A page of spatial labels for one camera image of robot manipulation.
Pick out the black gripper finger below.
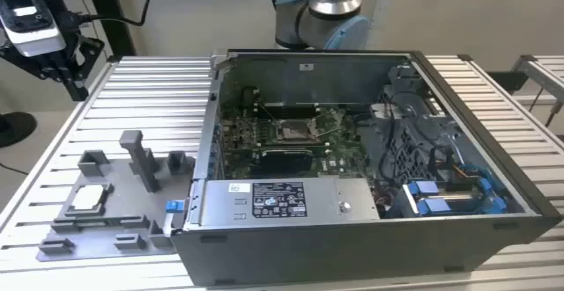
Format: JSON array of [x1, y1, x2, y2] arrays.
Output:
[[60, 34, 107, 103]]

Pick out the silver square CPU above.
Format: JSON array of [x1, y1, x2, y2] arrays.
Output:
[[71, 186, 107, 210]]

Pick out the black RAM slot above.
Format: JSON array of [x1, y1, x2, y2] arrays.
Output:
[[255, 109, 322, 118], [255, 104, 321, 112]]

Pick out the CPU socket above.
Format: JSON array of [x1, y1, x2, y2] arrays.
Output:
[[273, 117, 319, 145]]

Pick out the black round stand base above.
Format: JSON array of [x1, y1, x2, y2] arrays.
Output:
[[0, 112, 37, 148]]

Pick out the grey parts rack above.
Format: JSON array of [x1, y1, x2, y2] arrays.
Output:
[[35, 129, 198, 263]]

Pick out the green RAM stick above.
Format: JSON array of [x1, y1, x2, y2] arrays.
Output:
[[55, 216, 144, 226]]

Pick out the thin metal locking lever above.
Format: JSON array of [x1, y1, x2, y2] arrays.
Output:
[[258, 103, 278, 121]]

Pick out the silver power supply unit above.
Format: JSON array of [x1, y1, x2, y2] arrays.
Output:
[[199, 178, 382, 225]]

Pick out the black graphics card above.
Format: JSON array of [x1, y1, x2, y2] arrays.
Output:
[[229, 143, 330, 175]]

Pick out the black printed label sticker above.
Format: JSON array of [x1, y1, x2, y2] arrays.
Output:
[[251, 181, 307, 219]]

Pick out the green motherboard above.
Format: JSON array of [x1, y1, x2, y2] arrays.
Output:
[[218, 104, 377, 181]]

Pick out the black open PC case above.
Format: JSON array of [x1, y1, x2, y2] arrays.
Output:
[[170, 48, 563, 287]]

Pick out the grey disk bay cage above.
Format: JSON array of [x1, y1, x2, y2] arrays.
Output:
[[364, 104, 446, 187]]

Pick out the blue disk carrier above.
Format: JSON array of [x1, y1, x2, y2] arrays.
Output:
[[406, 179, 440, 196], [416, 196, 452, 216]]

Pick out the metal slat side table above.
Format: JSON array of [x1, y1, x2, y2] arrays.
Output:
[[511, 54, 564, 107]]

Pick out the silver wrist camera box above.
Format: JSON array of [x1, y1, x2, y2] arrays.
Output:
[[0, 0, 68, 58]]

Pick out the black stand post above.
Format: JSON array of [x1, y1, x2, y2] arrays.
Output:
[[86, 0, 139, 62]]

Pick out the black floor cable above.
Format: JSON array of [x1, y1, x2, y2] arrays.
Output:
[[0, 161, 29, 176]]

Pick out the black wire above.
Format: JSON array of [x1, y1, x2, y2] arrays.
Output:
[[380, 88, 446, 187]]

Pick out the orange wire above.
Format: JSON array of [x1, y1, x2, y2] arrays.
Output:
[[453, 165, 474, 181]]

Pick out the black table bracket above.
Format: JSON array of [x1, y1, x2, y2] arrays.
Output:
[[485, 70, 529, 95]]

